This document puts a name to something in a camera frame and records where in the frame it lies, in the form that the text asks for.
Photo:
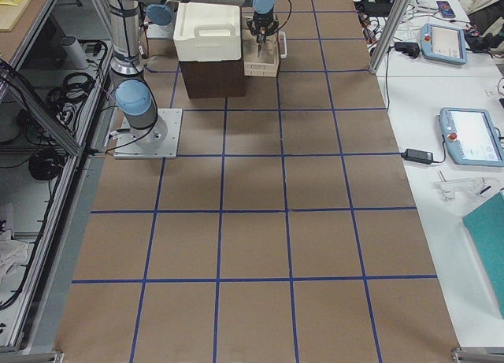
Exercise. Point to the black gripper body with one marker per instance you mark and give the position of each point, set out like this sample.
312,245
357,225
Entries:
261,23

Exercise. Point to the wooden drawer with white handle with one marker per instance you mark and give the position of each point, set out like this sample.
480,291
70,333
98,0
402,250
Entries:
264,62

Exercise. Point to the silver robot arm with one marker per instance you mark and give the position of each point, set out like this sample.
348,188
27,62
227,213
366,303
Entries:
142,32

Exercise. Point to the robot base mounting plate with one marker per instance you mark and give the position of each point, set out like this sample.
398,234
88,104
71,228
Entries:
162,140

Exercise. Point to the dark brown drawer cabinet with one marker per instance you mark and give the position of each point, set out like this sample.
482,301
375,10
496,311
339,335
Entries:
214,79

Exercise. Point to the white plastic tray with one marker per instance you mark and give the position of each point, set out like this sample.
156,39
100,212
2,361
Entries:
206,32

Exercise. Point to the far blue teach pendant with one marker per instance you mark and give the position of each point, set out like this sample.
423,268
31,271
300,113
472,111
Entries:
441,43

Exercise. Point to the blue teach pendant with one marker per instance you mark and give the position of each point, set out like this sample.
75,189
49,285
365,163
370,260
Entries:
470,136
441,43

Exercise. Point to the smartphone with colourful screen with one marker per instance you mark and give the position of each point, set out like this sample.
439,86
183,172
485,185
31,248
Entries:
445,9

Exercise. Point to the white cylinder speaker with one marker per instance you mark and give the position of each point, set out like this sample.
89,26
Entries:
75,51

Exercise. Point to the black power brick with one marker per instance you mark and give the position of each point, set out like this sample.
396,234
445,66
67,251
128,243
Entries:
418,156

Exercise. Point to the near blue teach pendant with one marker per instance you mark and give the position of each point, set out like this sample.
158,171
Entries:
470,136

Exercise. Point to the clear acrylic parts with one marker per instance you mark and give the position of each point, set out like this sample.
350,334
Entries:
473,189

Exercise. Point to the aluminium frame post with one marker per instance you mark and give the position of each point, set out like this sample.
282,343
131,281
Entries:
393,21

